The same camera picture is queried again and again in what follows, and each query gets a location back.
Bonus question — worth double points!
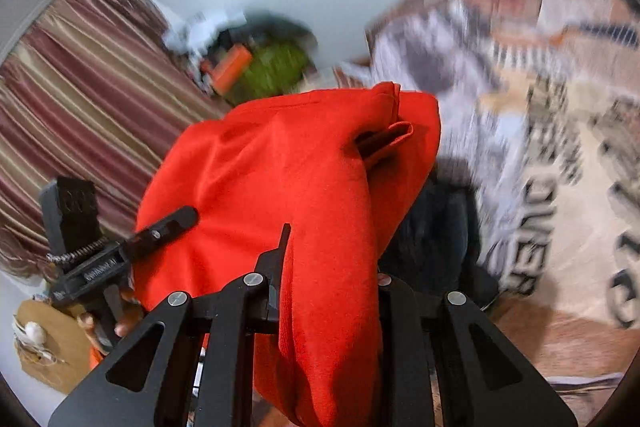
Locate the blue denim jeans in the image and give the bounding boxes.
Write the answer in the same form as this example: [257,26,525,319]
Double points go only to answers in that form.
[378,156,500,310]

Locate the striped maroon curtain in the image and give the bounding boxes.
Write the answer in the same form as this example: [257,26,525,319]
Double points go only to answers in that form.
[1,0,229,279]

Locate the orange box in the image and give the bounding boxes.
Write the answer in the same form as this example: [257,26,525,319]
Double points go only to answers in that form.
[209,44,253,95]

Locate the newspaper print bed sheet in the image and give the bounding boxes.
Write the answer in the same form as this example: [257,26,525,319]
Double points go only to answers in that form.
[335,0,639,329]

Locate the white papers pile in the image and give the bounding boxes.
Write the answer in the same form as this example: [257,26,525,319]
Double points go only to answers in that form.
[163,10,246,56]

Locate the dark green cloth bundle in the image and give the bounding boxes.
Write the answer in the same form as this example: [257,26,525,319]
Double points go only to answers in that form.
[230,11,318,52]

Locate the green patterned cloth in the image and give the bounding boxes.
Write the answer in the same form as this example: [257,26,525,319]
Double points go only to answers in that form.
[222,42,311,106]

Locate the person left hand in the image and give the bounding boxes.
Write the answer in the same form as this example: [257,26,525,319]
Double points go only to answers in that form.
[77,286,147,356]

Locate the red zip jacket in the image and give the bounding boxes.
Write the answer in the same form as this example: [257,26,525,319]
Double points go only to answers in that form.
[132,82,440,426]

